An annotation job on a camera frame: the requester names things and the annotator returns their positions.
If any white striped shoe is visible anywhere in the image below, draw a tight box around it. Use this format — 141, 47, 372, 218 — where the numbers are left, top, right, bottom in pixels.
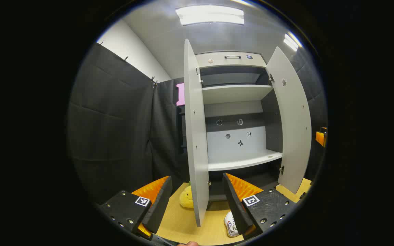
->
224, 210, 240, 238

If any black backdrop cloth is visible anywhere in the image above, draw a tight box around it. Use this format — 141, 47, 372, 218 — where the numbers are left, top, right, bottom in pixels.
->
68, 43, 328, 205

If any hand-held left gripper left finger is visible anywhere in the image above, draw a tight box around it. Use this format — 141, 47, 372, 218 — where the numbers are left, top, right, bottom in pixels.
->
98, 176, 173, 240

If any small ceiling light panel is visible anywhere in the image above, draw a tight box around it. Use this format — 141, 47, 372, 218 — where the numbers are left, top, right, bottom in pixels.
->
283, 32, 302, 52

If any grey shoe cabinet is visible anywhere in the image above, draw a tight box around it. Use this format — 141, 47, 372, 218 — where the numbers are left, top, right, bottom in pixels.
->
194, 51, 284, 202

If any yellow plush toy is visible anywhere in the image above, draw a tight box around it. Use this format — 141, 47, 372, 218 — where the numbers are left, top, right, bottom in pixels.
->
179, 183, 195, 209

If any large ceiling light panel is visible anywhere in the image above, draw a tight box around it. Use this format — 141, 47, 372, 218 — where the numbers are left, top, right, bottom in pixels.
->
175, 5, 245, 26

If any grey shoe cabinet door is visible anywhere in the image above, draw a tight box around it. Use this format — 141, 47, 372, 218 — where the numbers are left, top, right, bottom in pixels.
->
265, 46, 312, 194
184, 38, 210, 227

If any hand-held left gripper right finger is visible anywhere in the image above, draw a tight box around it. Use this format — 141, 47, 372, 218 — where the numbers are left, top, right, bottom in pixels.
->
222, 173, 299, 240

